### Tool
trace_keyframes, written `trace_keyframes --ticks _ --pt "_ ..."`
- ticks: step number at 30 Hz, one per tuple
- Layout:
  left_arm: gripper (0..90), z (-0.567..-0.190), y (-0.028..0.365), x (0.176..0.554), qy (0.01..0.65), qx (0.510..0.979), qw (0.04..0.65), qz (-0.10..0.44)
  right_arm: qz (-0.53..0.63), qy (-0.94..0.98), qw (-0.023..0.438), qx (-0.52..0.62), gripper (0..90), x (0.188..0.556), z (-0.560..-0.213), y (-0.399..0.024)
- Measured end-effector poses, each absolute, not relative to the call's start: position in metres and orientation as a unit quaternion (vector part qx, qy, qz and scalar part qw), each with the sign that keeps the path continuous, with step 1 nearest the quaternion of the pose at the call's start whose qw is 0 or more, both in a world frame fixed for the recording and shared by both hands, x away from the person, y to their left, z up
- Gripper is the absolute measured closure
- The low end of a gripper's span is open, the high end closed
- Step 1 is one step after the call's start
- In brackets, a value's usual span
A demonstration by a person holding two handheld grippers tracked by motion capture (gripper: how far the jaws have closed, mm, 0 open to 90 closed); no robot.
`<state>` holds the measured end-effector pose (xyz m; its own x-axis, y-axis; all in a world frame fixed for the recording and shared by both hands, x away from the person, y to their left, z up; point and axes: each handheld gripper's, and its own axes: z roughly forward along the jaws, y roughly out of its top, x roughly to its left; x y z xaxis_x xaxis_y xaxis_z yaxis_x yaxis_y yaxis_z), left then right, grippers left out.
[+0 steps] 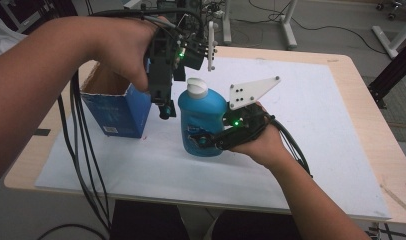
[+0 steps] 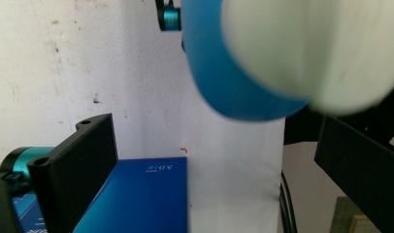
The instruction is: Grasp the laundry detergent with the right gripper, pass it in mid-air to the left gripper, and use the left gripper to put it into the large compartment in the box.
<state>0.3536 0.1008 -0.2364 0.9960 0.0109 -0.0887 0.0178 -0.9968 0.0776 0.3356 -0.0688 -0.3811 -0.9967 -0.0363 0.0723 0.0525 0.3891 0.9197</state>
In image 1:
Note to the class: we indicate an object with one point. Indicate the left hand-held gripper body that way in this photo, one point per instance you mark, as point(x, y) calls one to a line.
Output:
point(161, 66)

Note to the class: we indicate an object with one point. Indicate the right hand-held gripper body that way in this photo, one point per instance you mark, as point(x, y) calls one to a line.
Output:
point(246, 125)

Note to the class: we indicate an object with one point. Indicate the blue bottle with white cap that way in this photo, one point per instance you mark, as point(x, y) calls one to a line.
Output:
point(199, 113)

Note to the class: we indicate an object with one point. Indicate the blue cardboard box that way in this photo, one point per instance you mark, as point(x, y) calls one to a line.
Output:
point(121, 113)

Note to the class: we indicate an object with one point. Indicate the person's right hand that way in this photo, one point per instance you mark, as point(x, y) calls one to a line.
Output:
point(267, 146)

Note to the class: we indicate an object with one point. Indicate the person's left hand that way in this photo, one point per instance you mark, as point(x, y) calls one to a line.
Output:
point(124, 43)

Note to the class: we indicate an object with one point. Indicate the black computer tower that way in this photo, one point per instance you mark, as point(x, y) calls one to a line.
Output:
point(171, 5)

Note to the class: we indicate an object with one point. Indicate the white metal stand leg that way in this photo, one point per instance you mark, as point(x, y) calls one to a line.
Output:
point(288, 26)
point(396, 38)
point(226, 23)

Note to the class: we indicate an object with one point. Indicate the white paper sheet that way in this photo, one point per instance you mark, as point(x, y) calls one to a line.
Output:
point(324, 133)

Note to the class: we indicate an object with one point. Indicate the person's left leg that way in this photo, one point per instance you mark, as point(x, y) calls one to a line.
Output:
point(147, 221)

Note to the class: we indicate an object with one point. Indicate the black tape strip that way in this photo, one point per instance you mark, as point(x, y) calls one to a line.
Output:
point(42, 132)

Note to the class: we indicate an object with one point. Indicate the grey floor mat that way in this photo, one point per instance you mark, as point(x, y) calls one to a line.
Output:
point(401, 116)

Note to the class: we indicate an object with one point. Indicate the person's white shirt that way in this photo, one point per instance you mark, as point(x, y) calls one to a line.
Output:
point(4, 36)

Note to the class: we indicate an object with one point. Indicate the chair castor wheels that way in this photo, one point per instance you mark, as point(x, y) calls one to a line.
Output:
point(392, 8)

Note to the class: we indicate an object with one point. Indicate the black aluminium frame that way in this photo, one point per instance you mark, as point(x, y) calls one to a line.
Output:
point(41, 8)
point(391, 76)

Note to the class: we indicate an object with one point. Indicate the black bracket under table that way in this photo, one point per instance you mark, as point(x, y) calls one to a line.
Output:
point(384, 231)

